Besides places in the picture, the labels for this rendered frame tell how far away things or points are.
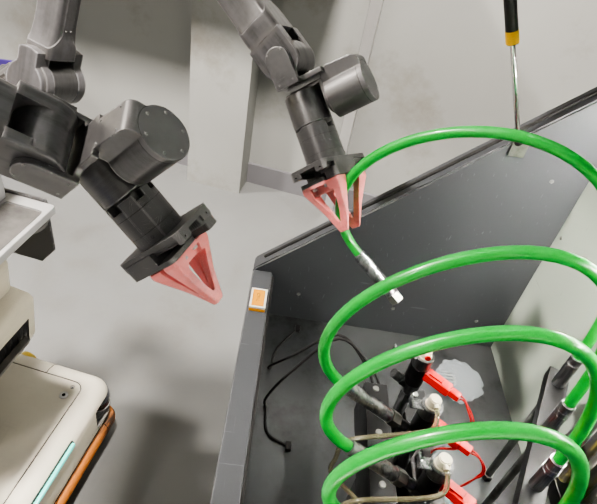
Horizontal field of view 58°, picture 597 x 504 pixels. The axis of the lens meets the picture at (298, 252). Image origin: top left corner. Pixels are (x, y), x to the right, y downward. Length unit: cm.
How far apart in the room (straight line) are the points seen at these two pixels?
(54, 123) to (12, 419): 125
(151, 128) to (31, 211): 59
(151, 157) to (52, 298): 191
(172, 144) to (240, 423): 47
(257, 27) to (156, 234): 35
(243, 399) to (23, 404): 97
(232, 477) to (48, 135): 51
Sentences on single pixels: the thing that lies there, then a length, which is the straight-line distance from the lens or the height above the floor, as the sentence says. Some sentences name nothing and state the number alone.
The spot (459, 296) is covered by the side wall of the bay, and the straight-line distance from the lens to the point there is 114.
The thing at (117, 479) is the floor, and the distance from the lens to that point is 188.
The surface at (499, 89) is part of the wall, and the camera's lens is 271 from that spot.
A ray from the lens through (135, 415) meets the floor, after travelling 199.
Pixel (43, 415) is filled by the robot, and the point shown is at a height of 28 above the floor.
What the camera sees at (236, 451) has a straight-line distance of 82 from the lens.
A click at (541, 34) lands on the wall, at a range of 265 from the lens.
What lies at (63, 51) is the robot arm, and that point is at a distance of 102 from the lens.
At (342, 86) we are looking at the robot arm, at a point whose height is 139.
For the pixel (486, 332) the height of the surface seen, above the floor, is 134.
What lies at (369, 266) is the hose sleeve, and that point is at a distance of 80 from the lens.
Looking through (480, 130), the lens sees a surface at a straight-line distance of 66.
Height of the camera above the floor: 167
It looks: 39 degrees down
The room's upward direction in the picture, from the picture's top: 11 degrees clockwise
